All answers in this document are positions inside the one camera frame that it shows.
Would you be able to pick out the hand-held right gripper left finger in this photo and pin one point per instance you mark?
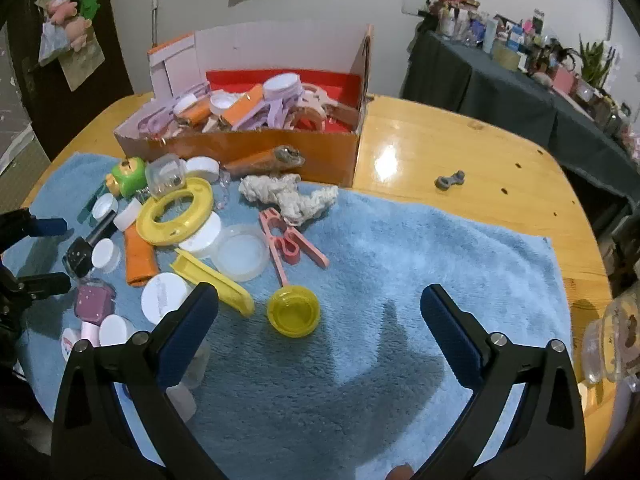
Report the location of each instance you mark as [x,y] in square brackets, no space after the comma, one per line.
[195,325]

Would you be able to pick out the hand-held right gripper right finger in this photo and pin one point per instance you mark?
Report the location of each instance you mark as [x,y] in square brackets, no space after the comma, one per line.
[450,330]

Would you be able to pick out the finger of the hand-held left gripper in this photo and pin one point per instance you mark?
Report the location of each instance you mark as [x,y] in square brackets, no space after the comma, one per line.
[50,226]
[45,284]

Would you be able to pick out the purple glitter bottle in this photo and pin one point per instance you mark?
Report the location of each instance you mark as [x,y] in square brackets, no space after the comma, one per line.
[92,302]

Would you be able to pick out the yellow plastic cup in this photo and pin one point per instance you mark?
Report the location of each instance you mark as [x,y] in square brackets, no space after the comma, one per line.
[293,312]

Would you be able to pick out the clear plastic box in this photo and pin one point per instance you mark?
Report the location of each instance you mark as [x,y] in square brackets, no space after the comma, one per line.
[165,175]

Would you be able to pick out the orange white cardboard box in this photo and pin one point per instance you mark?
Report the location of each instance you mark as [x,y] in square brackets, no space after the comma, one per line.
[280,152]

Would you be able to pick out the green flat stick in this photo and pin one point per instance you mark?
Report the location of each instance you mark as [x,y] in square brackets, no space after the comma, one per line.
[89,207]

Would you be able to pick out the large white round lid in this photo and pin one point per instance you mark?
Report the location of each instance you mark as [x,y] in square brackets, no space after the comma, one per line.
[162,295]

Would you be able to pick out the black cosmetic bottle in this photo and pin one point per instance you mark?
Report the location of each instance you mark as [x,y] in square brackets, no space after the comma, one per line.
[82,257]

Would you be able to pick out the yellow plastic scoop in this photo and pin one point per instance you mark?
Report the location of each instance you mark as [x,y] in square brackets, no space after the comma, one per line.
[215,280]

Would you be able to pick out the small white cap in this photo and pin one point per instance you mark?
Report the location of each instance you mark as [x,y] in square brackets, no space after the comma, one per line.
[106,255]
[127,215]
[105,206]

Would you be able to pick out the white jar red print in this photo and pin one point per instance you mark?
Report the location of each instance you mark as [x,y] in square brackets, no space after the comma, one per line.
[70,345]

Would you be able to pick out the pale pink small cap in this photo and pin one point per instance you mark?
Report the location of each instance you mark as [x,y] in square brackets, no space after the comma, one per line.
[90,332]

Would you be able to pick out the blue fluffy towel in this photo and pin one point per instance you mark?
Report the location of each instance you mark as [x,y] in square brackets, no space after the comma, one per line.
[400,270]

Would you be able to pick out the clear round lid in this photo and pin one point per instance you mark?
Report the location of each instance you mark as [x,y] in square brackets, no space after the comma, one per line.
[240,255]

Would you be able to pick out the orange tube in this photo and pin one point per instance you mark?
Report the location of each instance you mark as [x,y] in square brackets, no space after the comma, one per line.
[137,255]

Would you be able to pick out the pink clothes peg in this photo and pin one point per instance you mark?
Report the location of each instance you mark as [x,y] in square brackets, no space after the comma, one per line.
[270,230]
[312,255]

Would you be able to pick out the white crumpled cloth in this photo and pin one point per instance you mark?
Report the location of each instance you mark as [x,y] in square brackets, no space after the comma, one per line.
[300,205]

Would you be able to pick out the clear patterned plastic bag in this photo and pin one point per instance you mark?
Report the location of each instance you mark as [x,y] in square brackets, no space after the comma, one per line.
[610,345]

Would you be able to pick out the brown paper bag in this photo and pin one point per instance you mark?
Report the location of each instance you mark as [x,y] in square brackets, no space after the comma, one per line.
[75,67]

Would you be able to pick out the orange plastic piece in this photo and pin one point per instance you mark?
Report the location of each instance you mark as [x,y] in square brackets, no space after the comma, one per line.
[242,107]
[197,112]

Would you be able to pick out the pink plush toy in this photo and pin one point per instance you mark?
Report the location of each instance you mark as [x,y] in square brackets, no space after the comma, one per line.
[62,7]
[77,30]

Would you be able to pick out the dark wooden door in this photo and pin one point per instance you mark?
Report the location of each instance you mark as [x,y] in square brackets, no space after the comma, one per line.
[115,35]

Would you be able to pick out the green plush toy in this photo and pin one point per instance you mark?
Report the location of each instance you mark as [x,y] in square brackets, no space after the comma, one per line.
[90,4]

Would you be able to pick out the pile of pastel plastic clips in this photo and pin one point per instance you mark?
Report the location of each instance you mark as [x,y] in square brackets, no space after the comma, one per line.
[280,110]

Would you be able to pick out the dark cloth covered table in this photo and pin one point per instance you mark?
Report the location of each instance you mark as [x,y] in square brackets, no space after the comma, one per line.
[500,90]

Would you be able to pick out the green potted plant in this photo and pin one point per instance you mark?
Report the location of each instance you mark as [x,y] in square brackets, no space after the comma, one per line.
[595,62]

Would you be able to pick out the row of cosmetics bottles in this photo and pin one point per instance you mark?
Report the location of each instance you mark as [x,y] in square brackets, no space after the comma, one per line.
[475,25]

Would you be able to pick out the grey metal bracket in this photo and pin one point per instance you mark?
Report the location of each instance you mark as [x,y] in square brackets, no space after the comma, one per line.
[450,180]

